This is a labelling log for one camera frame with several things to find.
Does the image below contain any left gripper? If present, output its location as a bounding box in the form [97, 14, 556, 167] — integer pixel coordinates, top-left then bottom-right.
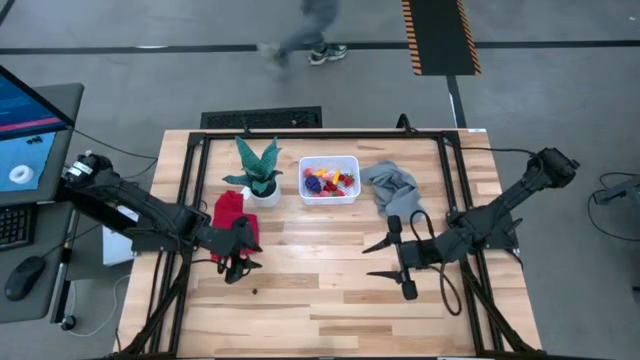
[197, 215, 264, 285]

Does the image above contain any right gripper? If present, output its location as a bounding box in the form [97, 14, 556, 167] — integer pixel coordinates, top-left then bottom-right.
[362, 214, 446, 301]

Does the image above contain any red cloth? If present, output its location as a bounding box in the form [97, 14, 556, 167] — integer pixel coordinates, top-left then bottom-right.
[209, 189, 261, 264]

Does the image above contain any grey crumpled cloth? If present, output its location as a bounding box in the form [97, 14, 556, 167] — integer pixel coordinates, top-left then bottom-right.
[358, 159, 426, 221]

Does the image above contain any white perforated plastic basket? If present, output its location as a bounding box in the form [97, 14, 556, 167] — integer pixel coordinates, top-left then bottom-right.
[297, 154, 362, 206]

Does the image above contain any green plant in white pot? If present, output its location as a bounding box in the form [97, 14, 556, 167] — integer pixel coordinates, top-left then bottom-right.
[222, 137, 285, 209]

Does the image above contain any white box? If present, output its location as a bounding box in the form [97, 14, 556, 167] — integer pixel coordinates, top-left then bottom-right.
[102, 224, 135, 267]

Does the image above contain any black keyboard on floor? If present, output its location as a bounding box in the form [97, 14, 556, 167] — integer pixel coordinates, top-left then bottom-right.
[199, 105, 324, 130]

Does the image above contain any grey computer cart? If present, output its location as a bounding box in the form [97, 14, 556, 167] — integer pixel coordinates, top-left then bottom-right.
[0, 82, 86, 325]

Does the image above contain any black computer mouse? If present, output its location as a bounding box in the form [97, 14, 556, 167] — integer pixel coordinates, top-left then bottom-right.
[3, 255, 46, 303]

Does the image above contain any black mat with orange stripes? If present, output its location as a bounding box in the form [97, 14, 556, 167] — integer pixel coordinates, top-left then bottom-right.
[400, 0, 482, 77]

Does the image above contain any person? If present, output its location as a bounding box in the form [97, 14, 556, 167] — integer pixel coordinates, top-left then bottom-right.
[257, 0, 349, 69]

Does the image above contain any black floor stand leg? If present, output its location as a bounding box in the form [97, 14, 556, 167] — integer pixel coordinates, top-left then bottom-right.
[592, 172, 640, 206]

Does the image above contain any computer monitor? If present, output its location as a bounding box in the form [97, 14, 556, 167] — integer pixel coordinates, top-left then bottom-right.
[0, 64, 77, 207]

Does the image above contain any black aluminium table frame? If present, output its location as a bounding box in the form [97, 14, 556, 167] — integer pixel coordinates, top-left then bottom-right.
[112, 128, 544, 360]

